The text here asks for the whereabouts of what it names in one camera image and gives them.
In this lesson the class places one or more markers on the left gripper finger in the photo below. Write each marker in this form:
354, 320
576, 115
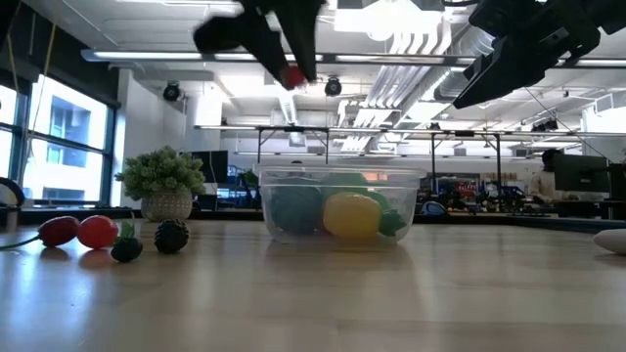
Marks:
244, 31
308, 34

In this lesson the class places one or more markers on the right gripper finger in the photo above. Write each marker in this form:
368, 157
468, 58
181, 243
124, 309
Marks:
504, 58
489, 85

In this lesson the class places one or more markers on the red toy cherry tomato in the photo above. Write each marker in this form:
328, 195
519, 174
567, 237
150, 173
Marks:
292, 78

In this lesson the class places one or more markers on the clear plastic tupperware container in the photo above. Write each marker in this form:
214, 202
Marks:
413, 190

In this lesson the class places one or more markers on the light green toy cabbage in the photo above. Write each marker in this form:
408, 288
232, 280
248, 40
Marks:
344, 180

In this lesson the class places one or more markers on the round green toy fruit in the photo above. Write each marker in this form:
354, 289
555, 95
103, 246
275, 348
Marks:
380, 199

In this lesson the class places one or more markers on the small toy watermelon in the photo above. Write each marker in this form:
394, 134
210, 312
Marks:
296, 210

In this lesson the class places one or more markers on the yellow toy bell pepper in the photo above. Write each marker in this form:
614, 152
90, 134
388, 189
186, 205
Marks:
352, 216

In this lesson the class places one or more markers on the large toy blackberry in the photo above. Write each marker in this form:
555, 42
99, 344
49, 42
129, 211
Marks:
171, 237

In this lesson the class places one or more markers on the red tomato with green calyx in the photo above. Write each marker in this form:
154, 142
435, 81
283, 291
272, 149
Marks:
98, 232

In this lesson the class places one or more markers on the dark red cherry with stem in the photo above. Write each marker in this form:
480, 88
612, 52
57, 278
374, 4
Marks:
58, 231

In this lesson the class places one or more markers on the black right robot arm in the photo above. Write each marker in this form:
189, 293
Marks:
611, 12

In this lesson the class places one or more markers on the black ceiling spotlight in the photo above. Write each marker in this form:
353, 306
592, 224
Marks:
333, 87
171, 92

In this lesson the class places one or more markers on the long ceiling light bar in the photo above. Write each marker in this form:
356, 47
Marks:
147, 55

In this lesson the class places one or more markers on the person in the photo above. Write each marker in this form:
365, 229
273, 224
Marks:
543, 186

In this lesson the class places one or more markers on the black desk monitor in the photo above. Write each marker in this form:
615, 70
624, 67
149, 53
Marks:
582, 173

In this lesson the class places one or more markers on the small background plant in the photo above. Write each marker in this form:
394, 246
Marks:
250, 178

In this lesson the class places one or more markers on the green plant in white pot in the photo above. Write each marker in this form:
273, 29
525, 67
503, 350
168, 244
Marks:
161, 176

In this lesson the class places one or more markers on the beige folded cloth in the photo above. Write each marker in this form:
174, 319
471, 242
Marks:
613, 242

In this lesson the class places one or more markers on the small toy blackberry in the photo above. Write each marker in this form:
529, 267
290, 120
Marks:
126, 250

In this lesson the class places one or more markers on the black wall screen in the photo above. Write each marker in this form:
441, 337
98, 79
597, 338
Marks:
215, 166

